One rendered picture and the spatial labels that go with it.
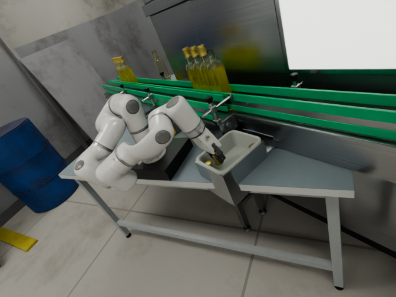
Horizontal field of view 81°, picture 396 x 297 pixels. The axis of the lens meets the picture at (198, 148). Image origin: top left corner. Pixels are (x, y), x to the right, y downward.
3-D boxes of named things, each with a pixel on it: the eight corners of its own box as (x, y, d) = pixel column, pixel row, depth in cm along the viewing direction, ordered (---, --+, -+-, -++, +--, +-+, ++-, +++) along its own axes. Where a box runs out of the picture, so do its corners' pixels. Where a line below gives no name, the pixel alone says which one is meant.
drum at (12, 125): (22, 211, 287) (-47, 152, 237) (62, 175, 330) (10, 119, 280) (52, 217, 254) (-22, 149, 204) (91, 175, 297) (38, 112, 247)
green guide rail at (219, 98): (228, 111, 104) (223, 94, 100) (227, 112, 104) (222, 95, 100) (112, 88, 239) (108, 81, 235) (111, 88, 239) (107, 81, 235)
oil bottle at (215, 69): (235, 101, 110) (221, 57, 99) (227, 108, 108) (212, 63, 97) (227, 100, 115) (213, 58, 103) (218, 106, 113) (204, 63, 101)
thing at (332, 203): (344, 291, 110) (339, 188, 73) (125, 237, 190) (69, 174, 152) (343, 272, 117) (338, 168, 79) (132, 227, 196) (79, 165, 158)
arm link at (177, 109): (144, 128, 71) (142, 114, 78) (165, 149, 77) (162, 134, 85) (184, 99, 68) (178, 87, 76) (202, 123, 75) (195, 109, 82)
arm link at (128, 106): (136, 136, 97) (117, 102, 89) (123, 131, 107) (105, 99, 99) (154, 124, 102) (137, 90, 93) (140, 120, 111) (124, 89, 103)
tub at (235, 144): (268, 155, 91) (264, 137, 86) (228, 192, 83) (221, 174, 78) (237, 144, 104) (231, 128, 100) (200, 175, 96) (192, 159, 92)
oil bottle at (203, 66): (227, 100, 115) (214, 57, 104) (219, 106, 113) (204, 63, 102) (220, 99, 119) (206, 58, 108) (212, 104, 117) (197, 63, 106)
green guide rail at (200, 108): (217, 119, 101) (211, 103, 97) (215, 121, 101) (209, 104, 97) (106, 91, 237) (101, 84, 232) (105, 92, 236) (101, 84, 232)
